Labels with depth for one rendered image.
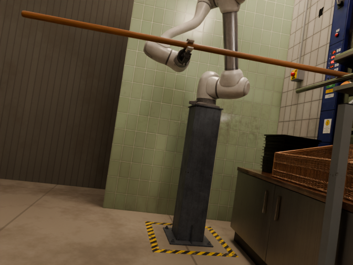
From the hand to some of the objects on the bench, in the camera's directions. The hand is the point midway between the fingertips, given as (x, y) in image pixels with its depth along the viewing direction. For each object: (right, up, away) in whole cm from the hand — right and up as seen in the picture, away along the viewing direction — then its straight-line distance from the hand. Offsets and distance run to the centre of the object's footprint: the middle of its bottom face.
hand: (189, 45), depth 133 cm
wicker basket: (+80, -74, +12) cm, 110 cm away
